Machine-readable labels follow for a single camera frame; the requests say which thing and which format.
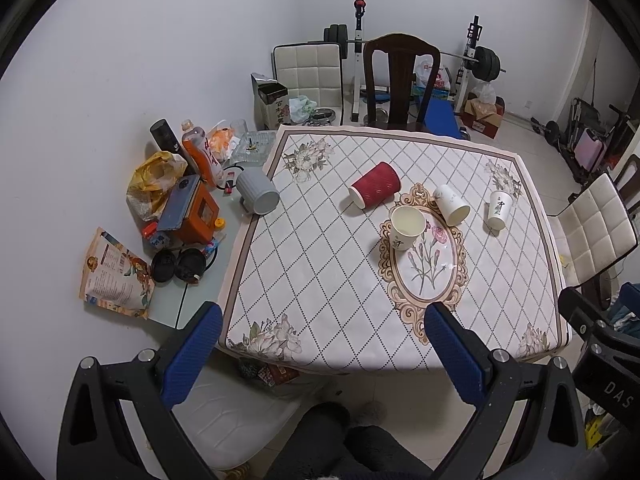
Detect black dumbbell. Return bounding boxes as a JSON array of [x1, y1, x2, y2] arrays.
[[530, 117, 562, 147]]

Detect orange drink bottle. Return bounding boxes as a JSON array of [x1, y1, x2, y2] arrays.
[[180, 119, 224, 188]]

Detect white plastic chair seat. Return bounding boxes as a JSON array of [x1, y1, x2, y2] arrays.
[[170, 372, 331, 471]]

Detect blue bench pad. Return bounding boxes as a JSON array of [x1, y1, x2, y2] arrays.
[[424, 97, 461, 139]]

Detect pink suitcase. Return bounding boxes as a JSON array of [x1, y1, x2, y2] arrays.
[[574, 129, 608, 173]]

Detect white plastic bag red print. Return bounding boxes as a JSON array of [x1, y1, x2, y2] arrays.
[[412, 53, 452, 90]]

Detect white barbell rack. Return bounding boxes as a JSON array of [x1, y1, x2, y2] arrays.
[[345, 0, 483, 123]]

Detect green white plastic bag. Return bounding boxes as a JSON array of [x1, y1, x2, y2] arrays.
[[289, 95, 318, 124]]

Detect clear plastic bag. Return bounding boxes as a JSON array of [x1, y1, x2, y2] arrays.
[[472, 81, 497, 106]]

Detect metal bowl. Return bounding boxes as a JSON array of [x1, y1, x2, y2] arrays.
[[305, 107, 338, 127]]

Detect black thermos bottle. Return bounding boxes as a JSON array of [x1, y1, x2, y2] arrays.
[[149, 119, 188, 173]]

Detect orange printed snack packet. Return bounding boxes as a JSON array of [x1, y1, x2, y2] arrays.
[[82, 227, 156, 320]]

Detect dark wooden chair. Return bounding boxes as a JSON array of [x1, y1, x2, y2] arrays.
[[614, 154, 640, 208], [362, 33, 443, 133]]

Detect clear plastic tray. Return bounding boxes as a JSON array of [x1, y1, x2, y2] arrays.
[[224, 130, 277, 168]]

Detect brown gift box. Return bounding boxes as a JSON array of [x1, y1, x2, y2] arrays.
[[250, 72, 292, 132]]

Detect black folded exercise machine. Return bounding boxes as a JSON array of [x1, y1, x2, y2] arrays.
[[564, 97, 632, 183]]

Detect orange snack bag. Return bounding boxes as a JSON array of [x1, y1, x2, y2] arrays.
[[206, 121, 238, 163]]

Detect person's dark trouser legs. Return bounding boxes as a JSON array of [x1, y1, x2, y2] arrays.
[[265, 402, 433, 480]]

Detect grey ribbed cup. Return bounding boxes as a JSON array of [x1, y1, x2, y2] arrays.
[[235, 168, 281, 215]]

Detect grey side table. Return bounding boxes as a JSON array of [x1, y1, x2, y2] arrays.
[[148, 160, 281, 331]]

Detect white speckled paper cup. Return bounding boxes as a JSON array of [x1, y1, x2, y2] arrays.
[[433, 184, 471, 227]]

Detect red ribbed paper cup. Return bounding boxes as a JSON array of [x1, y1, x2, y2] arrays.
[[348, 161, 402, 211]]

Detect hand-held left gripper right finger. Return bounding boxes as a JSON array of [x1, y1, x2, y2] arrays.
[[424, 302, 589, 480]]

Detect floral diamond pattern tablecloth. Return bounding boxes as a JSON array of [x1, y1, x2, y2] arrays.
[[217, 124, 573, 376]]

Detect orange box with window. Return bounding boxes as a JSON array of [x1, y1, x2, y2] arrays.
[[156, 180, 222, 246]]

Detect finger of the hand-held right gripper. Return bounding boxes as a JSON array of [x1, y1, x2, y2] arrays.
[[557, 287, 623, 341]]

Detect black headphones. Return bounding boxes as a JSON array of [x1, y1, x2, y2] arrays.
[[150, 245, 219, 287]]

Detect dark blue cloth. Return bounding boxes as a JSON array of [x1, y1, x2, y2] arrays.
[[607, 282, 640, 331]]

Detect white padded chair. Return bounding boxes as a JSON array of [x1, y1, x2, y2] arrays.
[[546, 172, 640, 311], [272, 42, 345, 126]]

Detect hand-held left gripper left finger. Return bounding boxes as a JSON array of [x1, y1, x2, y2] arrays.
[[57, 302, 224, 480]]

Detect barbell with black plates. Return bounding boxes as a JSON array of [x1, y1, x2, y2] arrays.
[[322, 24, 506, 82]]

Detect brown cardboard box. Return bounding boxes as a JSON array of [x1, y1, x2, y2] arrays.
[[460, 97, 506, 140]]

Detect yellow plastic bag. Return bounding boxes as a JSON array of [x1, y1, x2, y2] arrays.
[[126, 151, 188, 222]]

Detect white paper cup black print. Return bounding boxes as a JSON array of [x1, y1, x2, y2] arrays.
[[389, 205, 426, 251], [486, 190, 515, 232]]

